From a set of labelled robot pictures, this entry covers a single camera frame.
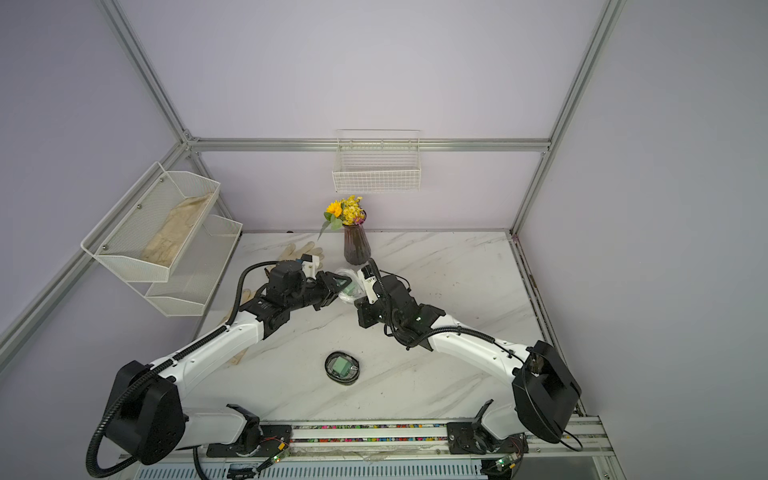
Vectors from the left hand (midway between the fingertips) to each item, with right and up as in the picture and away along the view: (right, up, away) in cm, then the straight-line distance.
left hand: (349, 285), depth 80 cm
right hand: (+3, -5, 0) cm, 6 cm away
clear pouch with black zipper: (+1, -26, +2) cm, 26 cm away
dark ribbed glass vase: (-1, +11, +26) cm, 28 cm away
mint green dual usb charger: (+1, -1, -2) cm, 2 cm away
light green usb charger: (-3, -24, +3) cm, 24 cm away
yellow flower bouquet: (-3, +22, +12) cm, 26 cm away
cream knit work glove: (-28, +10, +34) cm, 45 cm away
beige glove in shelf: (-47, +12, -4) cm, 49 cm away
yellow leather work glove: (-39, -6, +20) cm, 44 cm away
